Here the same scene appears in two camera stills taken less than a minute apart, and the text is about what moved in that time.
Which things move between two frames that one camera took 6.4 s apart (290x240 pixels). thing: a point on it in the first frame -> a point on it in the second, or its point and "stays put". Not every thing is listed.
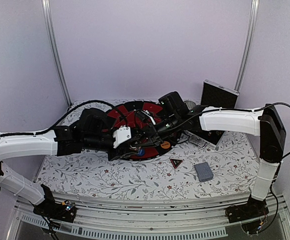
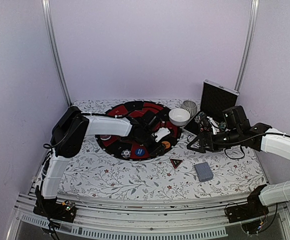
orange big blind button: (165, 145) stays put
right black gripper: (152, 135) -> (203, 137)
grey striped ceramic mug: (190, 104) stays put
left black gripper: (121, 151) -> (153, 151)
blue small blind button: (141, 152) stays put
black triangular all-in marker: (175, 162) stays put
